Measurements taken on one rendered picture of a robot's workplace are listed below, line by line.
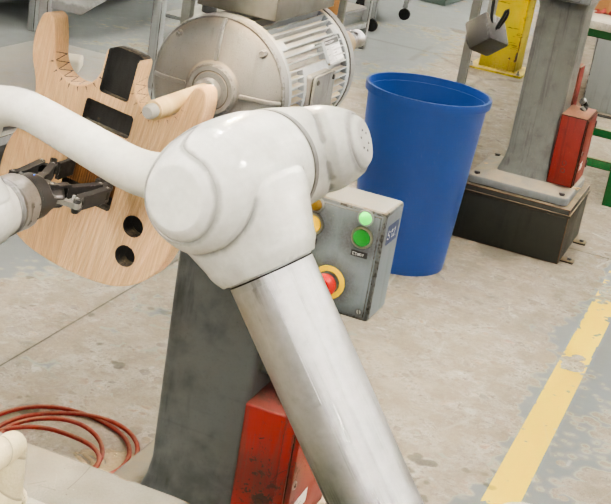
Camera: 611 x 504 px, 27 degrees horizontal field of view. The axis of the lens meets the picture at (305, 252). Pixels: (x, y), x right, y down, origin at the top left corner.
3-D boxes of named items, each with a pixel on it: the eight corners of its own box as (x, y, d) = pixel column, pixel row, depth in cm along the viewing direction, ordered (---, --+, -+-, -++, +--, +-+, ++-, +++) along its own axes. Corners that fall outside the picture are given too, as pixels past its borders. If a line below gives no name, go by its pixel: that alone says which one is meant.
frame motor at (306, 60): (233, 107, 259) (251, -18, 250) (354, 138, 251) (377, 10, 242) (136, 145, 223) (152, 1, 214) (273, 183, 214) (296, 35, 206)
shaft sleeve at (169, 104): (216, 91, 211) (206, 105, 213) (202, 79, 212) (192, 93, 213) (165, 109, 195) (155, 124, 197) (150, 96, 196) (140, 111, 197)
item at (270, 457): (273, 482, 279) (298, 334, 266) (324, 501, 275) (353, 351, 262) (224, 535, 257) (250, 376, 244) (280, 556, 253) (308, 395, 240)
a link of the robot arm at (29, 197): (17, 247, 188) (39, 237, 193) (28, 192, 185) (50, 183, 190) (-33, 224, 190) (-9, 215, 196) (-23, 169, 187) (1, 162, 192)
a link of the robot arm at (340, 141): (252, 107, 161) (194, 123, 150) (375, 79, 152) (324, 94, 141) (275, 206, 163) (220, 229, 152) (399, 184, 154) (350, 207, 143)
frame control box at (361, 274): (300, 280, 245) (321, 154, 236) (403, 311, 238) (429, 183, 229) (248, 320, 223) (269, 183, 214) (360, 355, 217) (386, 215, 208)
